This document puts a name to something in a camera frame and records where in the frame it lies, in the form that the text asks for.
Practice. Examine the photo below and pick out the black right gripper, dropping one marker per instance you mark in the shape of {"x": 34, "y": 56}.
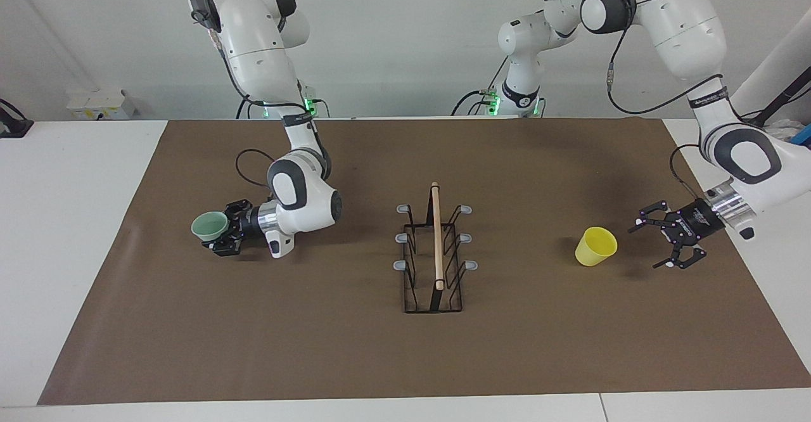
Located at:
{"x": 248, "y": 222}

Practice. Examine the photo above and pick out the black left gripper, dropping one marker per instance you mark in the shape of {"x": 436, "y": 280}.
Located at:
{"x": 697, "y": 220}

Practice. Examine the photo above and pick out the pale green plastic cup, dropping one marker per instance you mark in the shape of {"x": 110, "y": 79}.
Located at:
{"x": 209, "y": 225}

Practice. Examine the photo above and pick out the yellow plastic cup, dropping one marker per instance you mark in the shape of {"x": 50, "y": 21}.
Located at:
{"x": 595, "y": 248}

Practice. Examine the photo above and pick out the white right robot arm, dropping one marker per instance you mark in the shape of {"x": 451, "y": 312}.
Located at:
{"x": 260, "y": 42}

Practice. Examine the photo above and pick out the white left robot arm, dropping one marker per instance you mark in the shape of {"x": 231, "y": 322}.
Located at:
{"x": 684, "y": 23}

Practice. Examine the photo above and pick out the brown table mat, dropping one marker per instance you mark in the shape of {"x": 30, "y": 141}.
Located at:
{"x": 317, "y": 346}

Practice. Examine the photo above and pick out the green lit base connector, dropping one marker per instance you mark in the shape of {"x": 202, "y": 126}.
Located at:
{"x": 310, "y": 102}
{"x": 491, "y": 102}

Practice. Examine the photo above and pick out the clear plastic bag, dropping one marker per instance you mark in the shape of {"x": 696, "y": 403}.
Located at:
{"x": 782, "y": 132}

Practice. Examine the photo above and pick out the blue box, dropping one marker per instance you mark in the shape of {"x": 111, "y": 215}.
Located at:
{"x": 804, "y": 134}

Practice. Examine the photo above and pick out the black slanted stand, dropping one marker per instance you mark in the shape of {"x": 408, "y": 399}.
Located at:
{"x": 776, "y": 102}

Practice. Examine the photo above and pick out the white power strip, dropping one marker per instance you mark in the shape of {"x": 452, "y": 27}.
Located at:
{"x": 101, "y": 104}

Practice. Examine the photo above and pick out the white slanted pole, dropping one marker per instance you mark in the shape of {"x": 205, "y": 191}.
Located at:
{"x": 773, "y": 67}

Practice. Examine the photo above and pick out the black clamp mount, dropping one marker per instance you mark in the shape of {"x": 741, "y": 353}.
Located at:
{"x": 12, "y": 124}

